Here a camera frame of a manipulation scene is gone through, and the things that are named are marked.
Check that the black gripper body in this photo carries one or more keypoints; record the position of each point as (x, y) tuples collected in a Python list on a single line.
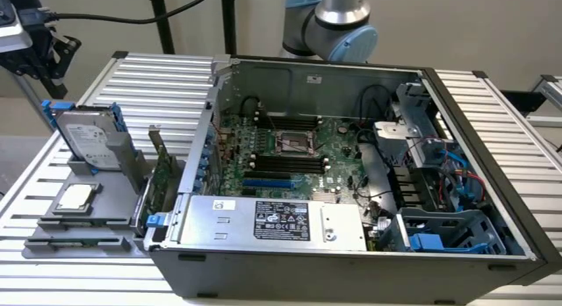
[(38, 61)]

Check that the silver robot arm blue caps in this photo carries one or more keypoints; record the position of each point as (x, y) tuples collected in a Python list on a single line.
[(334, 29)]

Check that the silver disk blue carrier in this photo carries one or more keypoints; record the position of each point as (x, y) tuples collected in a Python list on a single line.
[(87, 138)]

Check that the grey metal disk bay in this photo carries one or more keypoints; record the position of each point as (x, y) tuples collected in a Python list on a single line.
[(410, 135)]

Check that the grey plastic disk bay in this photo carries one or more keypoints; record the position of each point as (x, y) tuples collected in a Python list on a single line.
[(460, 227)]

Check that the black stand pole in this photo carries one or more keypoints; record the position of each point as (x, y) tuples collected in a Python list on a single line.
[(228, 19), (163, 19)]

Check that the grey parts rack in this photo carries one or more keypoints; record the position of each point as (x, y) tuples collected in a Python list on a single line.
[(113, 187)]

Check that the silver CPU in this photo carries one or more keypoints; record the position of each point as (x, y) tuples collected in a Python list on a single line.
[(76, 198)]

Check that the green graphics card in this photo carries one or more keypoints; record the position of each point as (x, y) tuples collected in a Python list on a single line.
[(160, 174)]

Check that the blue card retainer clips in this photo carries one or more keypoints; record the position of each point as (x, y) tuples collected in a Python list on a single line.
[(205, 168)]

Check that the blue case latch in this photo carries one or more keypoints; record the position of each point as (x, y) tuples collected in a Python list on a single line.
[(156, 220)]

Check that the black RAM slot bank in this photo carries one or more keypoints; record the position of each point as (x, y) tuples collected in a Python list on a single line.
[(287, 122), (291, 164)]

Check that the green RAM stick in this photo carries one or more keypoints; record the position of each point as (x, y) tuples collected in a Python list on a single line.
[(75, 243)]

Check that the black long expansion slot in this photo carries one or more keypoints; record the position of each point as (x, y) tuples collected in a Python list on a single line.
[(265, 175)]

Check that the CPU socket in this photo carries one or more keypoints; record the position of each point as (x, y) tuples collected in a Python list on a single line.
[(296, 143)]

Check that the black short expansion slot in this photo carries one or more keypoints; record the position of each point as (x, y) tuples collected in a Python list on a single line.
[(253, 192)]

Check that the blue expansion slot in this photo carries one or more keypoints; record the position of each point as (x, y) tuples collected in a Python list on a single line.
[(267, 184)]

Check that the silver power supply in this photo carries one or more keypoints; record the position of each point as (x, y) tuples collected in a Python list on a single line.
[(245, 227)]

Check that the green motherboard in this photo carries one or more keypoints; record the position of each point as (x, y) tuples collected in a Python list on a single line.
[(342, 161)]

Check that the silver chipset heatsink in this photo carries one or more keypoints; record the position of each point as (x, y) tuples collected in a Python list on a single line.
[(327, 198)]

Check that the black air shroud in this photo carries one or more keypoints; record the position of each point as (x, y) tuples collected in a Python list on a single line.
[(378, 174)]

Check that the black open PC case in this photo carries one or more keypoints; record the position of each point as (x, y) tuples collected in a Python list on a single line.
[(334, 273)]

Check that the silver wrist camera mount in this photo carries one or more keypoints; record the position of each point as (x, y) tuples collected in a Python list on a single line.
[(14, 37)]

